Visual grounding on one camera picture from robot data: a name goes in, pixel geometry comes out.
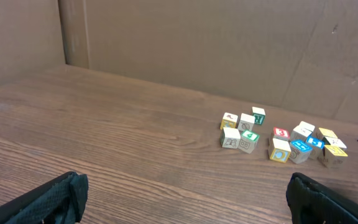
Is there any yellow-framed blue picture block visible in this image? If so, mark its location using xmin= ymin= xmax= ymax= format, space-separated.
xmin=268 ymin=138 xmax=291 ymax=163

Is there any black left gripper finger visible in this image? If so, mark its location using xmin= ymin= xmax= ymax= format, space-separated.
xmin=0 ymin=171 xmax=89 ymax=224

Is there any green letter R block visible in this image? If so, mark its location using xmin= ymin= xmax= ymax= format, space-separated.
xmin=252 ymin=106 xmax=266 ymax=125

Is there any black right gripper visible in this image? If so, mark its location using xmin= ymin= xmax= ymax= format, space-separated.
xmin=286 ymin=139 xmax=358 ymax=224

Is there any green number 4 block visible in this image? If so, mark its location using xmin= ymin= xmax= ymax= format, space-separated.
xmin=238 ymin=130 xmax=260 ymax=154

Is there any leaf picture wooden block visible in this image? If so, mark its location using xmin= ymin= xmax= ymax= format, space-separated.
xmin=237 ymin=113 xmax=255 ymax=131

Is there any red number 3 block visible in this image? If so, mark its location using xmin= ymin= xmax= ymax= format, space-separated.
xmin=269 ymin=127 xmax=290 ymax=143

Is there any blue-top wooden block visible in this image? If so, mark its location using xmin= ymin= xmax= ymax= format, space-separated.
xmin=290 ymin=139 xmax=313 ymax=164

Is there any butterfly picture wooden block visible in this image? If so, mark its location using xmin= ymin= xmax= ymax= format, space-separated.
xmin=219 ymin=127 xmax=241 ymax=149

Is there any white-top green-sided block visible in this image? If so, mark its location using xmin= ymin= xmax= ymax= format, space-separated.
xmin=323 ymin=136 xmax=347 ymax=151

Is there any blue number 5 block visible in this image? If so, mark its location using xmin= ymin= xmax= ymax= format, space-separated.
xmin=305 ymin=136 xmax=324 ymax=160

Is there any yellow-top letter P block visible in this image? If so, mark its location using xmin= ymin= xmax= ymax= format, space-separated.
xmin=318 ymin=145 xmax=348 ymax=168

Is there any yellow-top wooden block rear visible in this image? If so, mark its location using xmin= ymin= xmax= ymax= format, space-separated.
xmin=316 ymin=128 xmax=338 ymax=140

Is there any plain wooden picture block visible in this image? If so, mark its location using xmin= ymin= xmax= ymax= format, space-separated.
xmin=290 ymin=126 xmax=313 ymax=141

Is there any yellow-sided boot picture block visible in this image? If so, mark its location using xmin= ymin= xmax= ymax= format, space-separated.
xmin=220 ymin=112 xmax=238 ymax=129

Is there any cardboard back panel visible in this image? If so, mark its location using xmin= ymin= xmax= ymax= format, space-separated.
xmin=0 ymin=0 xmax=358 ymax=124

